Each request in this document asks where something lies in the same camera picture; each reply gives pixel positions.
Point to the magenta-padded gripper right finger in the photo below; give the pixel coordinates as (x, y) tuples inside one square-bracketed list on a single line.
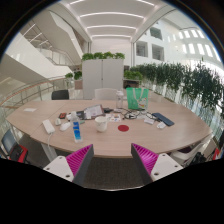
[(165, 165)]

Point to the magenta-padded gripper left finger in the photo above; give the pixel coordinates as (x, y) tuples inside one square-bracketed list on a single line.
[(56, 166)]

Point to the clear blue-labelled water bottle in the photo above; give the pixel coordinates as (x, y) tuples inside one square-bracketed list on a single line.
[(77, 130)]

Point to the white swivel chair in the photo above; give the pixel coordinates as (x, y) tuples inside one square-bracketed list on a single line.
[(186, 155)]

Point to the clear plastic wrapper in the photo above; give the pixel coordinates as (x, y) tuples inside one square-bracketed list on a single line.
[(161, 125)]

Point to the small white rounded gadget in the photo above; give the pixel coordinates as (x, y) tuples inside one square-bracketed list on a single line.
[(58, 121)]

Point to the small white box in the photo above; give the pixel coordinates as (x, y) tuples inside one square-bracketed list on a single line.
[(149, 120)]

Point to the red and black chair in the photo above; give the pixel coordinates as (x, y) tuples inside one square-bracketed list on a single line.
[(13, 146)]

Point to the small red-black device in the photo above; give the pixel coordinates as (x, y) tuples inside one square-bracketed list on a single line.
[(62, 115)]

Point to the flat round red coaster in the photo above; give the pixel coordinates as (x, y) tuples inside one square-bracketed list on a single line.
[(123, 128)]

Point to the white paper-look mug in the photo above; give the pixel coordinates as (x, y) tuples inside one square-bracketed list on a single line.
[(101, 124)]

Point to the white paper sheet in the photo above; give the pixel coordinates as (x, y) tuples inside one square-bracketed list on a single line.
[(29, 109)]

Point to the brown clipboard with papers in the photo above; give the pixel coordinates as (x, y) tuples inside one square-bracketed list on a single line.
[(94, 111)]

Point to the colourful sticker card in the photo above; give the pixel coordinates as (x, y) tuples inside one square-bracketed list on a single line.
[(115, 117)]

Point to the black office chair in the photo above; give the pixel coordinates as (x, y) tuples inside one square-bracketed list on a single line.
[(60, 95)]

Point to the green tote bag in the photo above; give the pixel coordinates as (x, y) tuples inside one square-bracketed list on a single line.
[(136, 98)]

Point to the clear shaker bottle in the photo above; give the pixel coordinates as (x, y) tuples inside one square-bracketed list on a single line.
[(119, 99)]

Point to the white office chair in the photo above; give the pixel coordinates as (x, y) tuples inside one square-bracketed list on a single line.
[(105, 93)]

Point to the green hedge plant row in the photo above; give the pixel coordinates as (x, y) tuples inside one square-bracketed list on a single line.
[(196, 83)]

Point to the potted green plants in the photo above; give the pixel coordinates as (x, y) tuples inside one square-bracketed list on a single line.
[(77, 75)]

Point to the white cabinet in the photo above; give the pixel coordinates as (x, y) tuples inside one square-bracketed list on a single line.
[(102, 76)]

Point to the green plants atop cabinet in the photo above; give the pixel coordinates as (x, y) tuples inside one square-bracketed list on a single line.
[(103, 55)]

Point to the ceiling light strips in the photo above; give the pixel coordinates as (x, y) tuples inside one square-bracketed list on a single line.
[(111, 14)]

